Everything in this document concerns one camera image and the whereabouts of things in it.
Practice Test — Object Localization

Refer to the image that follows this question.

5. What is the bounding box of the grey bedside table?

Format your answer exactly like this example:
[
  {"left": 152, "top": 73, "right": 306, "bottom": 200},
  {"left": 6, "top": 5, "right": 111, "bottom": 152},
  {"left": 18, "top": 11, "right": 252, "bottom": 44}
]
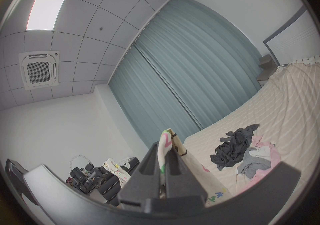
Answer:
[{"left": 256, "top": 54, "right": 278, "bottom": 87}]

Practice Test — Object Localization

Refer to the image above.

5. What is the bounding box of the grey knitted garment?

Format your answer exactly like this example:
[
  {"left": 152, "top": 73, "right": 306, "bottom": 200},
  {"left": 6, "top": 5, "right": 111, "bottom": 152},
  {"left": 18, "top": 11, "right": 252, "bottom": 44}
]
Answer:
[{"left": 237, "top": 148, "right": 272, "bottom": 180}]

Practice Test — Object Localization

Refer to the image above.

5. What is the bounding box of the pink T-shirt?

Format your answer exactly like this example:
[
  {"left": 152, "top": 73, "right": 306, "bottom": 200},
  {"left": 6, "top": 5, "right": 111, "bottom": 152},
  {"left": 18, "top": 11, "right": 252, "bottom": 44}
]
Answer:
[{"left": 235, "top": 135, "right": 281, "bottom": 194}]

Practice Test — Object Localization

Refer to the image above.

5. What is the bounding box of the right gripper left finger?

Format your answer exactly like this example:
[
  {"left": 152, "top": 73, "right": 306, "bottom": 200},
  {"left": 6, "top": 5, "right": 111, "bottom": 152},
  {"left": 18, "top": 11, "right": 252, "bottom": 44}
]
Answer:
[{"left": 117, "top": 141, "right": 161, "bottom": 211}]

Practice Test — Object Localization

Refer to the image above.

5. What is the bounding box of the white printed pillow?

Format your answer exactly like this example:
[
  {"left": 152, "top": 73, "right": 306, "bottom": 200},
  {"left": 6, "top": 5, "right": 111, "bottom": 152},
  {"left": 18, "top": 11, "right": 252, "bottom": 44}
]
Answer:
[{"left": 276, "top": 55, "right": 320, "bottom": 72}]

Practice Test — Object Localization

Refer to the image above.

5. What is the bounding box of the dark grey garment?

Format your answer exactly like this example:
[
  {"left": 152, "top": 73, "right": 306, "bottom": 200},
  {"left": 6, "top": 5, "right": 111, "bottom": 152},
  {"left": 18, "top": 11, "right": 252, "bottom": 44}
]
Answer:
[{"left": 220, "top": 123, "right": 260, "bottom": 149}]

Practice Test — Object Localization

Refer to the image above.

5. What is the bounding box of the bed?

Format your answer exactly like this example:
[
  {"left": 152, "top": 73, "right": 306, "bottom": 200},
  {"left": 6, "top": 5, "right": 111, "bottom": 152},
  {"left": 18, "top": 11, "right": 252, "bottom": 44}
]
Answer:
[{"left": 184, "top": 6, "right": 320, "bottom": 199}]

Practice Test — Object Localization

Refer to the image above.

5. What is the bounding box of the blue-green curtain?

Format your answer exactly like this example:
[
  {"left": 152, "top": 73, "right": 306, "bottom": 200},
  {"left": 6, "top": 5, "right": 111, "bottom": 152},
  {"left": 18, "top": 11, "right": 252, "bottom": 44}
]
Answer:
[
  {"left": 134, "top": 0, "right": 263, "bottom": 130},
  {"left": 108, "top": 44, "right": 203, "bottom": 150}
]

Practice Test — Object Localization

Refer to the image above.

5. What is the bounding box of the white printed pyjama top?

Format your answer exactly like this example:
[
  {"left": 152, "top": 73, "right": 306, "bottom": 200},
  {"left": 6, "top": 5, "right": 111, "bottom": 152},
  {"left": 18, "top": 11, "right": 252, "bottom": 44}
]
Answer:
[{"left": 103, "top": 128, "right": 233, "bottom": 207}]

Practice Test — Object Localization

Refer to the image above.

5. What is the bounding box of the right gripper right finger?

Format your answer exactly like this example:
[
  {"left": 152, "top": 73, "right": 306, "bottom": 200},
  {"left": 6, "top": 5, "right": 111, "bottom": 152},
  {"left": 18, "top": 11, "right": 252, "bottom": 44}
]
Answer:
[{"left": 161, "top": 147, "right": 208, "bottom": 211}]

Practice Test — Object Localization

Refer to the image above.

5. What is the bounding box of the black garment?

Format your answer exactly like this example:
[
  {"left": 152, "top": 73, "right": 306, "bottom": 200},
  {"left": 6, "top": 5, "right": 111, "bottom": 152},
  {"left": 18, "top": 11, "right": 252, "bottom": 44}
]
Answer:
[{"left": 210, "top": 141, "right": 251, "bottom": 171}]

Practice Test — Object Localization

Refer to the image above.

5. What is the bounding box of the white garment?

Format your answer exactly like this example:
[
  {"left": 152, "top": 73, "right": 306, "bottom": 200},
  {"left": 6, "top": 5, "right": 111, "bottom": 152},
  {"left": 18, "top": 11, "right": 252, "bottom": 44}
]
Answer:
[{"left": 248, "top": 145, "right": 271, "bottom": 158}]

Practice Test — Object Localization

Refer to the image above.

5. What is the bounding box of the ceiling air conditioner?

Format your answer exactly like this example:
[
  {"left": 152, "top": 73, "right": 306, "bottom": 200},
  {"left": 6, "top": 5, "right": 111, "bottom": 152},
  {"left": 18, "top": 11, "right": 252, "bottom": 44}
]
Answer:
[{"left": 19, "top": 51, "right": 60, "bottom": 91}]

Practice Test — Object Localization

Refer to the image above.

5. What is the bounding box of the ceiling light panel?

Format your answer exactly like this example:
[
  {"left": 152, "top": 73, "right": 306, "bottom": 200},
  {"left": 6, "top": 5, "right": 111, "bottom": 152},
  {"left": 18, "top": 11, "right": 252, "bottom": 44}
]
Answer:
[{"left": 26, "top": 0, "right": 66, "bottom": 31}]

